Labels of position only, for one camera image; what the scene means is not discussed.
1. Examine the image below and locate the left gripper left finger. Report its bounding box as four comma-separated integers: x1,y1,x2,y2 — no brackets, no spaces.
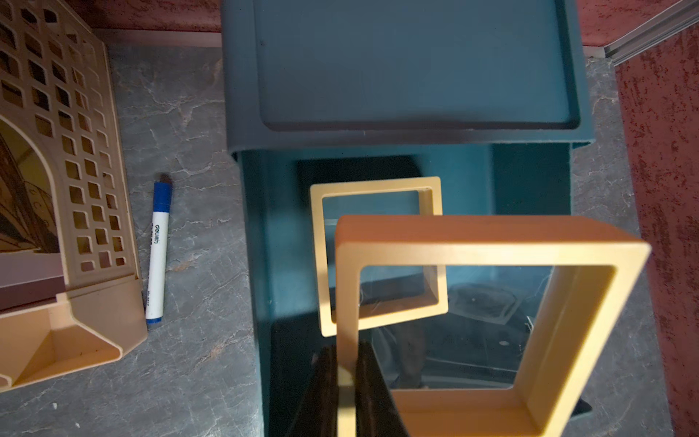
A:
286,345,339,437

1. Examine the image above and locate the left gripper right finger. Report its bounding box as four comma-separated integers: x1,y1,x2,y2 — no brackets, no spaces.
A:
356,342,409,437

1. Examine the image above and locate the teal top drawer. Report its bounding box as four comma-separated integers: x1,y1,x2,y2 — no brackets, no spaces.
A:
238,144,572,436

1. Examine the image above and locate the yellow brooch box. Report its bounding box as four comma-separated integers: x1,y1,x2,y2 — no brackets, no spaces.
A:
309,177,449,337

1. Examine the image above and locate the blue white marker pen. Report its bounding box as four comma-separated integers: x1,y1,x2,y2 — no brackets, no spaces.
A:
145,173,173,325

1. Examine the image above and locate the yellow brooch box diamond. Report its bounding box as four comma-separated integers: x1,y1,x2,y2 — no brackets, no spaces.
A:
335,215,651,436

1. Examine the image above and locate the tan plastic file organizer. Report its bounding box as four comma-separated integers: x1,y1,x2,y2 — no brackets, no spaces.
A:
1,1,147,391

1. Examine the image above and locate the teal drawer cabinet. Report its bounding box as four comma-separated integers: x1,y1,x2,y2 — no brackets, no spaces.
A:
221,1,593,152

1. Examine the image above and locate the pink folder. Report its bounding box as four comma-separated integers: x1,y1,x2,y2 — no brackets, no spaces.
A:
1,251,66,311

